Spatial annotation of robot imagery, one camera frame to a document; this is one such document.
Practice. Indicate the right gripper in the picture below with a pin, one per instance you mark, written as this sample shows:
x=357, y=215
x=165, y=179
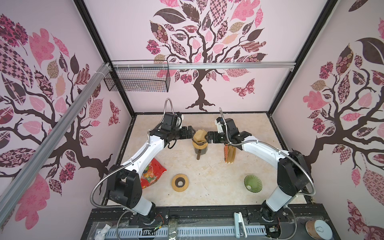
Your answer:
x=210, y=133

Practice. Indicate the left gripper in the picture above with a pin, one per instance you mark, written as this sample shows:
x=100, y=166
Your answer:
x=190, y=134

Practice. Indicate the brown paper coffee filter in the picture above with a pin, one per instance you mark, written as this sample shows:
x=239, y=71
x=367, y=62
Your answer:
x=200, y=136

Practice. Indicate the wooden ring dripper holder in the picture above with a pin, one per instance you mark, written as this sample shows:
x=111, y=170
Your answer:
x=200, y=145

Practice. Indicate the orange coffee filter pack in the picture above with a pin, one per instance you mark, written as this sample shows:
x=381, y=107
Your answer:
x=230, y=154

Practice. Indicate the green ribbed glass dripper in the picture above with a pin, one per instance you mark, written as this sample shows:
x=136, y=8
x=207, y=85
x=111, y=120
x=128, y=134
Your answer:
x=253, y=183

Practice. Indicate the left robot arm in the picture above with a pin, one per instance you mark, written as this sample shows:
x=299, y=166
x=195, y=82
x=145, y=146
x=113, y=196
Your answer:
x=124, y=187

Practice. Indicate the red snack bag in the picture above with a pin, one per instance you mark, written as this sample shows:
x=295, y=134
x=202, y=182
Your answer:
x=152, y=173

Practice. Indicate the white stapler tool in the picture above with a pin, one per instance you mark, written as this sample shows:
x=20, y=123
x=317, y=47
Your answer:
x=240, y=229

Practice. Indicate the brown tape roll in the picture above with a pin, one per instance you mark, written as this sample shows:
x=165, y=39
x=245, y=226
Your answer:
x=319, y=230

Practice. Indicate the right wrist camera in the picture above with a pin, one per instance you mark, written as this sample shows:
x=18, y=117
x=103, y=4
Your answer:
x=219, y=125

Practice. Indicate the black wire basket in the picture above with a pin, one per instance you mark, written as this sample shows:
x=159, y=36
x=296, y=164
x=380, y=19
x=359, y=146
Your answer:
x=139, y=76

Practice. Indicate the aluminium rail back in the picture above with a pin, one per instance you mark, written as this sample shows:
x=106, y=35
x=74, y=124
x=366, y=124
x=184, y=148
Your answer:
x=203, y=66

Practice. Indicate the aluminium rail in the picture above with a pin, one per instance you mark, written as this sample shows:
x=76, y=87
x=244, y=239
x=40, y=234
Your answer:
x=203, y=66
x=23, y=180

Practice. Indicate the white slotted cable duct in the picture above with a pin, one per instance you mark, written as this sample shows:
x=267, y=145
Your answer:
x=189, y=232

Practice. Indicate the aluminium rail left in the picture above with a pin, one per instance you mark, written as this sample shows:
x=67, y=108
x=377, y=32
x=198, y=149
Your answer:
x=23, y=180

